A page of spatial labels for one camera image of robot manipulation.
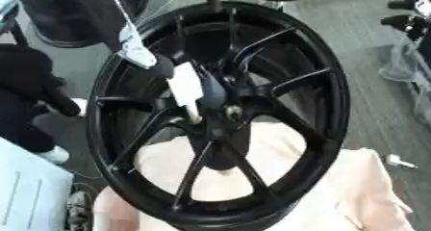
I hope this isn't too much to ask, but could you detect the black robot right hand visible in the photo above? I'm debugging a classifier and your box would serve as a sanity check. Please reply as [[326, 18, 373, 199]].
[[378, 0, 431, 42]]

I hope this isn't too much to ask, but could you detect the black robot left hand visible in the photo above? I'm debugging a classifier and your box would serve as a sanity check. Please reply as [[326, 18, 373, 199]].
[[102, 0, 177, 81]]

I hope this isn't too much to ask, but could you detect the white pin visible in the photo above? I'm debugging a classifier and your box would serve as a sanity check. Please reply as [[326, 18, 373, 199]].
[[166, 61, 206, 125], [385, 153, 421, 170]]

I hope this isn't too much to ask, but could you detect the black spoked wheel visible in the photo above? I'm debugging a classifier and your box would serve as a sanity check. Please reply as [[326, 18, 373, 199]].
[[84, 0, 352, 231]]

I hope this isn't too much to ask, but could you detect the large black tyre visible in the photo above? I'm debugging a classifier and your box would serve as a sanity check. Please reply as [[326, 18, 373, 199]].
[[21, 0, 152, 49]]

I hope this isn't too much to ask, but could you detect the person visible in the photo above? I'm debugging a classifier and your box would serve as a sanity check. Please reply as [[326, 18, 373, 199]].
[[0, 43, 89, 166]]

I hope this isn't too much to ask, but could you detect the grey bag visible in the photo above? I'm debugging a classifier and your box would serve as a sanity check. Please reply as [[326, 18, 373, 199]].
[[63, 190, 98, 231]]

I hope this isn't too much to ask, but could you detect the pale blue panelled box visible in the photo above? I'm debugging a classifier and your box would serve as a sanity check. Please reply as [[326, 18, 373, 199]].
[[0, 138, 76, 231]]

